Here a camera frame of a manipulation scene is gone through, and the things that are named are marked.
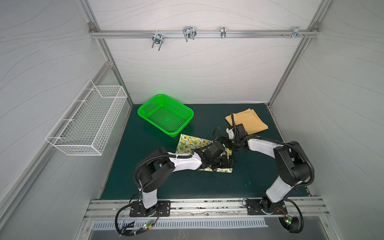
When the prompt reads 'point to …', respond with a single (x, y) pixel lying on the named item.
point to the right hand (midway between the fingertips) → (223, 141)
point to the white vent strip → (220, 223)
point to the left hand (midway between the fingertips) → (233, 164)
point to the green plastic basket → (167, 114)
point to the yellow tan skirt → (251, 121)
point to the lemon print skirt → (186, 143)
